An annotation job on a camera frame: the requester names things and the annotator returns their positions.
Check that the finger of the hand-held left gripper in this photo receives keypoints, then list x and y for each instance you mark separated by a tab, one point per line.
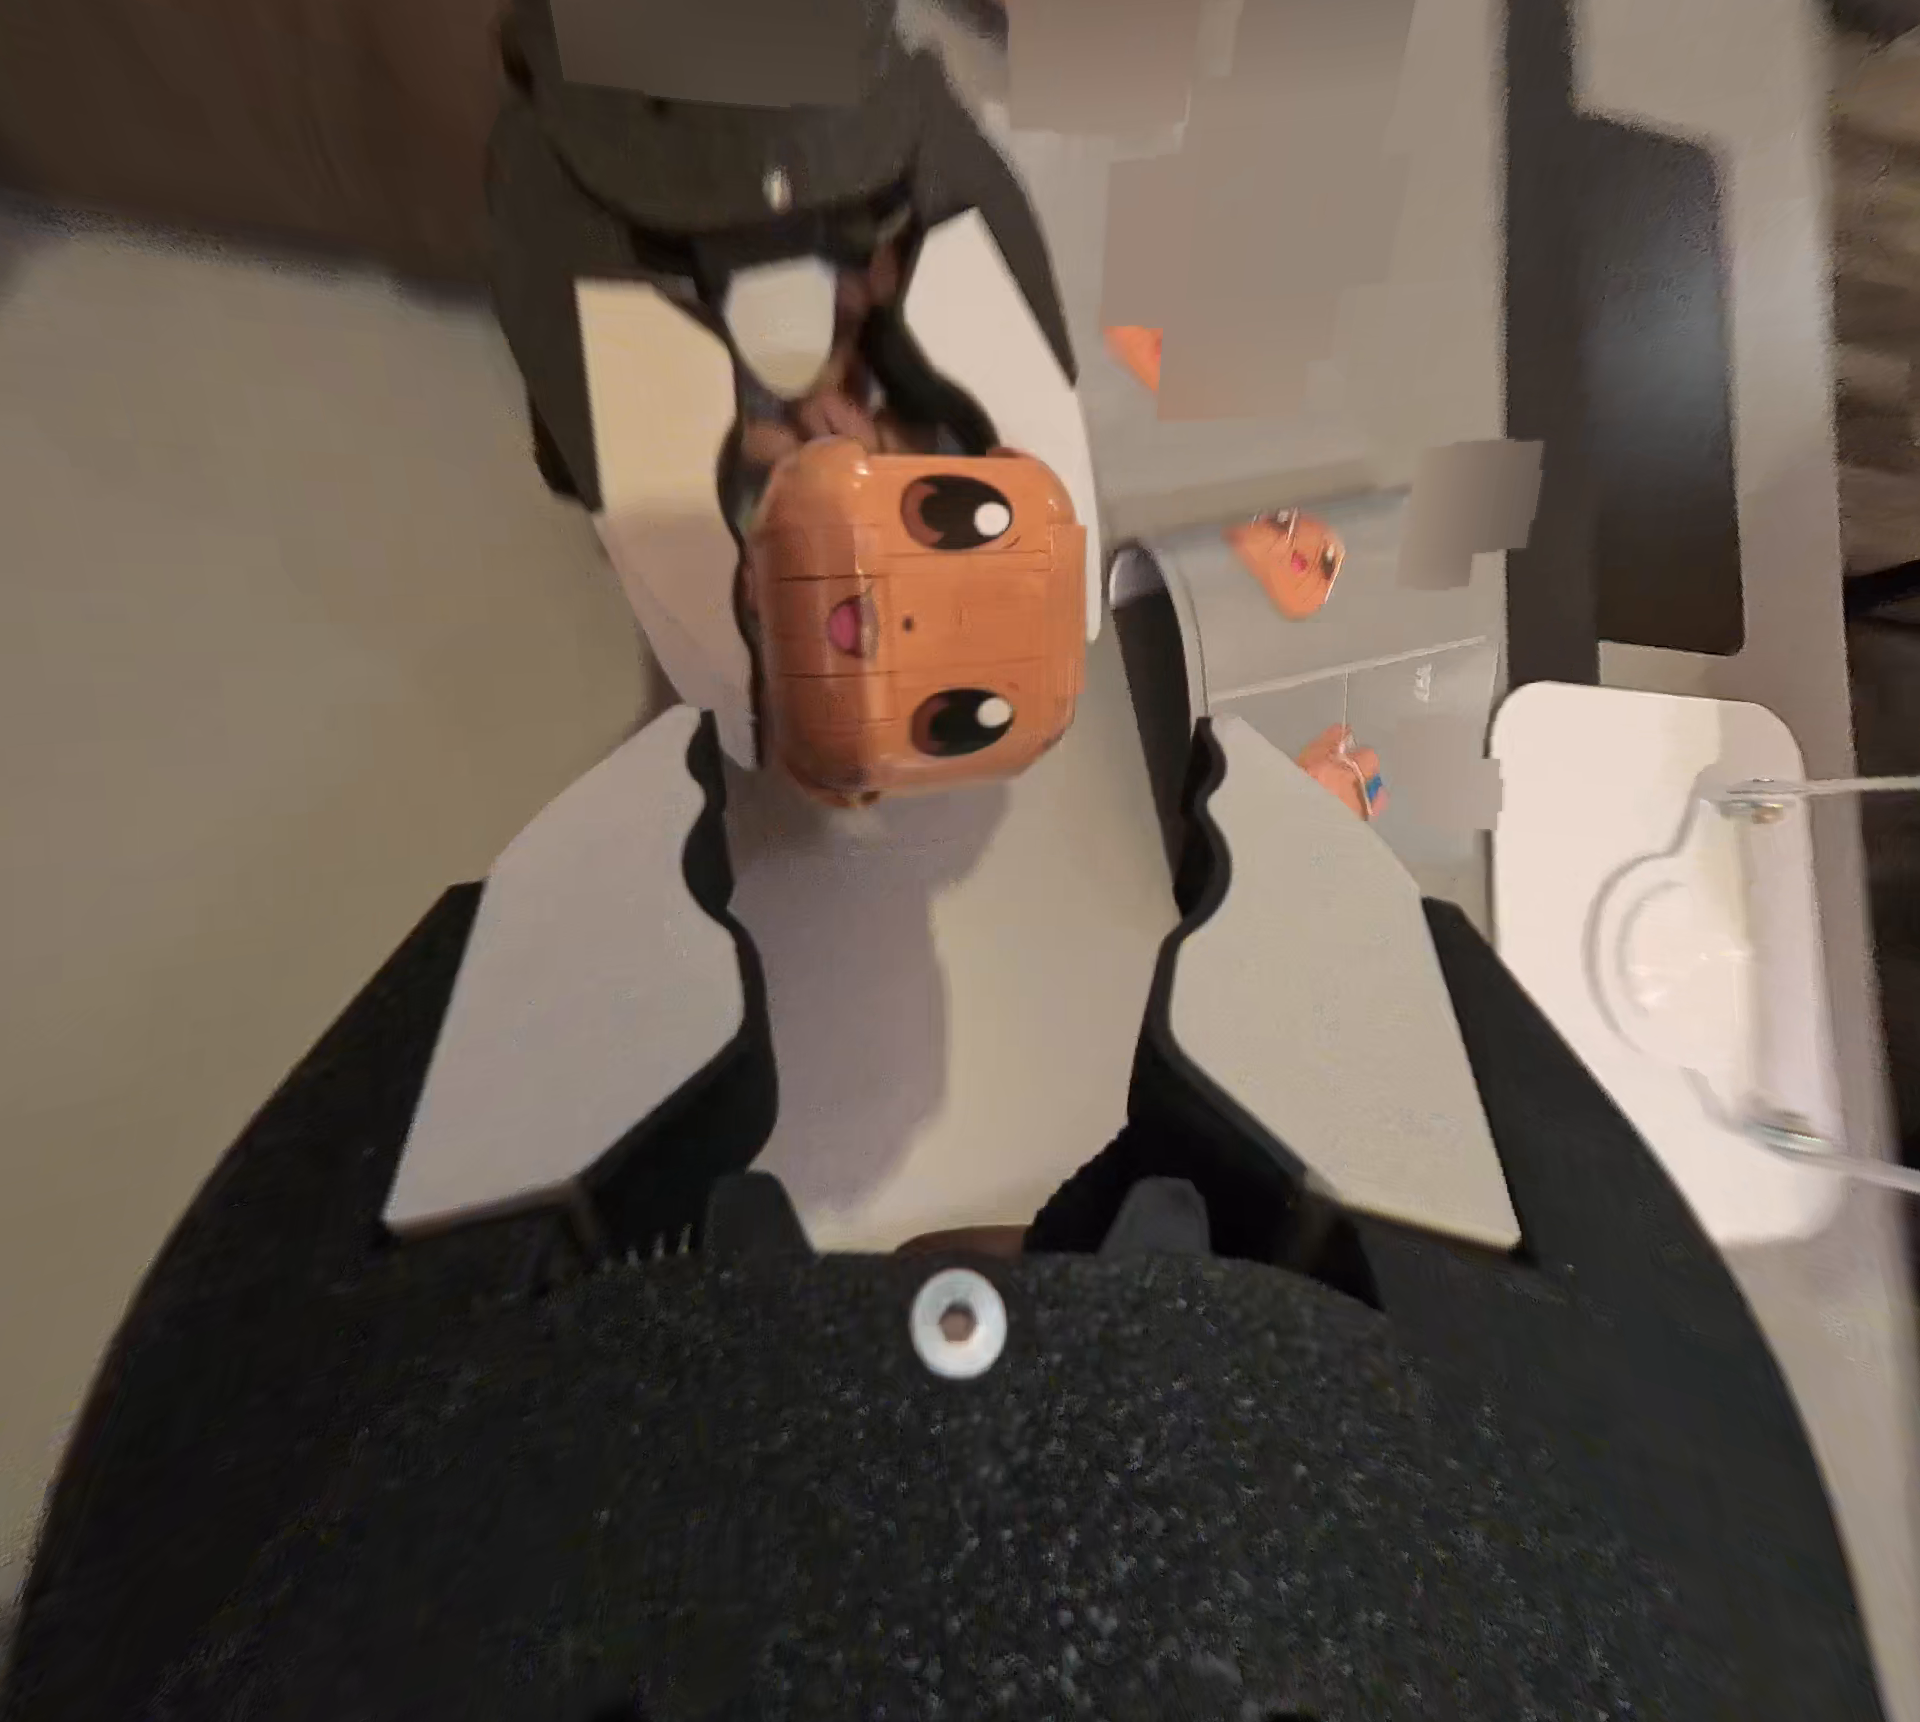
659	476
1006	356

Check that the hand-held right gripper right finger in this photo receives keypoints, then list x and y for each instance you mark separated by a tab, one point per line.
1334	1030

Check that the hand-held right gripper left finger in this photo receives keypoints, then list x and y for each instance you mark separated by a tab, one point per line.
600	1002

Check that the brown lego head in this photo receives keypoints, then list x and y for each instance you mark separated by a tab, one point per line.
915	613

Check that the grey instruction booklet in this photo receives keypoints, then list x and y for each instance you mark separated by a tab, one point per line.
1290	656

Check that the person's left forearm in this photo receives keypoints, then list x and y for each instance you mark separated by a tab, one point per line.
224	27

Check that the person's left hand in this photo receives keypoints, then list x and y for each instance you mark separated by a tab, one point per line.
871	403

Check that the person's right hand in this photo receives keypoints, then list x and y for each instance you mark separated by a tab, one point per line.
960	1242

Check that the white desk stand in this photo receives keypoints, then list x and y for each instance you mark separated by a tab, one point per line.
1620	777

